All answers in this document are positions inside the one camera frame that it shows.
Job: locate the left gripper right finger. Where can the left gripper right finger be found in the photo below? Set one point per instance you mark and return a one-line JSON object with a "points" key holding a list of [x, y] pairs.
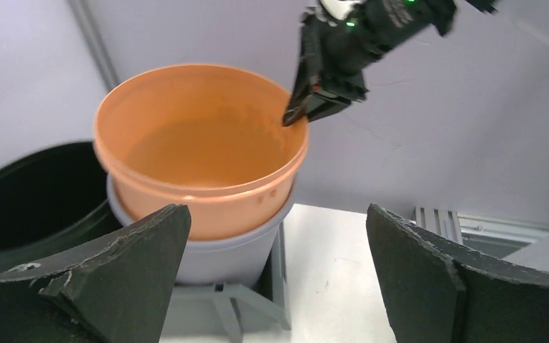
{"points": [[436, 290]]}

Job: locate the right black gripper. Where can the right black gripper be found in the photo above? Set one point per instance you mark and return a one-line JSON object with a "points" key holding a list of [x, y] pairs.
{"points": [[333, 55]]}

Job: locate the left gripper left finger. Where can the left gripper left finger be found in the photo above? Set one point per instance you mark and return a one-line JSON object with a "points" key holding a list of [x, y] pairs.
{"points": [[115, 288]]}

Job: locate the orange plastic bucket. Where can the orange plastic bucket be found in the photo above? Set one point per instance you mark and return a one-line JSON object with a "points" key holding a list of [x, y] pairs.
{"points": [[206, 136]]}

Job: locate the grey storage crate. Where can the grey storage crate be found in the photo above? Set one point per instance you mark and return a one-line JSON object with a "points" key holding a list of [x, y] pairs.
{"points": [[231, 311]]}

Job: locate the black cylindrical bin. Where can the black cylindrical bin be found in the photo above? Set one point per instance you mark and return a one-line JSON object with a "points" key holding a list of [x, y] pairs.
{"points": [[51, 201]]}

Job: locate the grey plastic bucket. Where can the grey plastic bucket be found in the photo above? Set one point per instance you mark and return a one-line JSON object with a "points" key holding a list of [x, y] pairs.
{"points": [[237, 260]]}

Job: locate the aluminium frame rail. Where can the aluminium frame rail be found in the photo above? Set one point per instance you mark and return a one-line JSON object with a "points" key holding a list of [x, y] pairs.
{"points": [[465, 229]]}

